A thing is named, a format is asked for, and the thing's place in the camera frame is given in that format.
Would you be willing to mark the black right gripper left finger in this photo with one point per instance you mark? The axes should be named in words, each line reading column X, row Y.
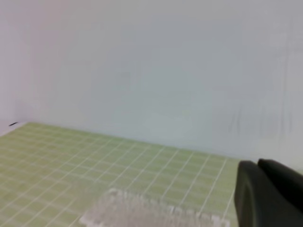
column 258, row 203

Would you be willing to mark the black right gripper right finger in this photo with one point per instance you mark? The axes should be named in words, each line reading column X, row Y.
column 286, row 180

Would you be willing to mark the green checkered tablecloth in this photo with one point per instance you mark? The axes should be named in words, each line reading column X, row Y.
column 48, row 175

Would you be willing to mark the white test tube rack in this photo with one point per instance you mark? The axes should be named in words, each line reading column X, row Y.
column 121, row 208

